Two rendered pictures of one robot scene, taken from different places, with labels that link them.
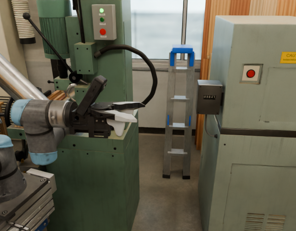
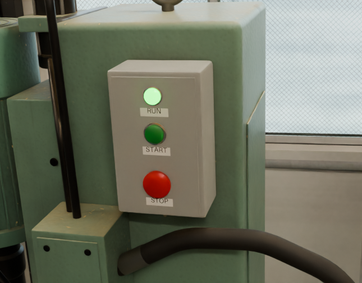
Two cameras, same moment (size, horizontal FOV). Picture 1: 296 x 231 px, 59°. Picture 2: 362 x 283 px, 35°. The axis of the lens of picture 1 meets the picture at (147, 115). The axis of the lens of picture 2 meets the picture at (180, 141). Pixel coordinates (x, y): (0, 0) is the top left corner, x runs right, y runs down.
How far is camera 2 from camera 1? 0.78 m
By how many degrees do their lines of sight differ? 8
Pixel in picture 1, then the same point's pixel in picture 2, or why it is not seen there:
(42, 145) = not seen: outside the picture
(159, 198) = not seen: outside the picture
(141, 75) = not seen: hidden behind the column
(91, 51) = (104, 261)
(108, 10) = (182, 95)
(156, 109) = (303, 274)
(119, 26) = (229, 148)
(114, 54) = (206, 257)
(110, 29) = (193, 175)
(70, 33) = (27, 160)
